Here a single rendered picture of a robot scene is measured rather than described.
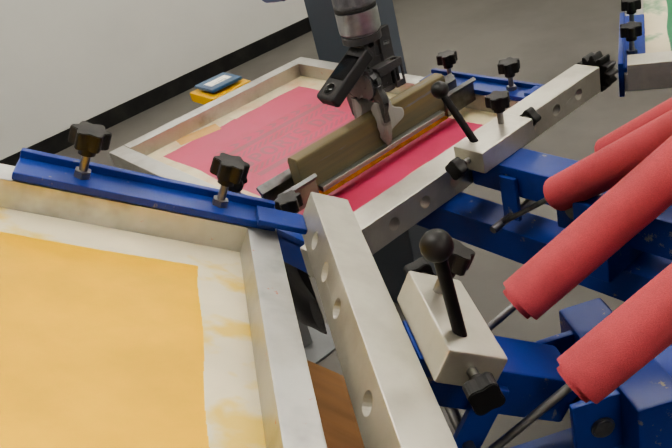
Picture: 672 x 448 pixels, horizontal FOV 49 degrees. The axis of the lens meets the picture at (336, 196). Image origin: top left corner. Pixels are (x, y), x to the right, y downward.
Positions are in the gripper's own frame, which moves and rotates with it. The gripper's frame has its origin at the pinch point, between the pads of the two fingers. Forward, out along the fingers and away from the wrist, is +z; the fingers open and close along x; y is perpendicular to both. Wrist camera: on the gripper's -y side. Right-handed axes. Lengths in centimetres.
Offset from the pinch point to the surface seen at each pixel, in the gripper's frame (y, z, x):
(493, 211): 0.6, 8.8, -26.1
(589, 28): 297, 100, 152
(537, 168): -1.3, -3.3, -37.7
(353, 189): -9.6, 5.3, -2.7
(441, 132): 14.6, 5.3, -2.5
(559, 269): -30, -12, -62
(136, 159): -28, 2, 49
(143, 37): 116, 55, 368
